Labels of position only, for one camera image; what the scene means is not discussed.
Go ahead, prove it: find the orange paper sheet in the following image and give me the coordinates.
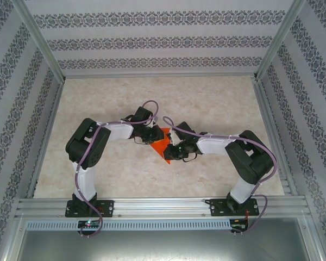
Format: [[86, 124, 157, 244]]
[[149, 127, 177, 166]]

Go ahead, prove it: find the grey metal sheet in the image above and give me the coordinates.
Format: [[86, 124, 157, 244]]
[[15, 217, 312, 261]]

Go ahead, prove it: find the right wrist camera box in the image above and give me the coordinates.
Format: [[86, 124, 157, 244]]
[[168, 129, 181, 145]]

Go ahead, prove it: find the thin black wire loop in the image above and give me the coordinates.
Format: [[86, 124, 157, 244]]
[[132, 135, 151, 146], [181, 151, 204, 163]]

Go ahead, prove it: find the thin aluminium wall rail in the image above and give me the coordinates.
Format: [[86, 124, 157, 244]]
[[62, 72, 258, 80]]

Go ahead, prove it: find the wide aluminium mounting rail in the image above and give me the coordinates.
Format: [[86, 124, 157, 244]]
[[15, 196, 315, 218]]

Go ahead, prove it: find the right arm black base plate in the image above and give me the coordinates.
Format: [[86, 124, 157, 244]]
[[209, 198, 260, 218]]

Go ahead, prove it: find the slotted grey cable duct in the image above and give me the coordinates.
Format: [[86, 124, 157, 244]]
[[26, 219, 232, 231]]

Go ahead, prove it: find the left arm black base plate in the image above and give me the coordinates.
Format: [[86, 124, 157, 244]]
[[65, 200, 115, 218]]

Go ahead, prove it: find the aluminium side rail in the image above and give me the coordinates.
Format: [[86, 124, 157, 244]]
[[26, 78, 66, 199], [250, 76, 299, 197]]

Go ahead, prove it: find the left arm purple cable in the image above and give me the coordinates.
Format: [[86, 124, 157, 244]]
[[74, 100, 160, 238]]

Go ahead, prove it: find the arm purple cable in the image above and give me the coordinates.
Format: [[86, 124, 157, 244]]
[[74, 100, 160, 238], [162, 116, 278, 236]]

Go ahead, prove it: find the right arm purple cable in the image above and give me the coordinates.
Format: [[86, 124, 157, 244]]
[[162, 116, 278, 236]]

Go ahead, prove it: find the aluminium corner post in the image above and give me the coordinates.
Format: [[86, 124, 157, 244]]
[[253, 0, 308, 81], [12, 0, 66, 82]]

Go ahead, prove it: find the slanted aluminium frame bar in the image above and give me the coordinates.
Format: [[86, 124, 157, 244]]
[[304, 214, 326, 261], [0, 214, 27, 261]]

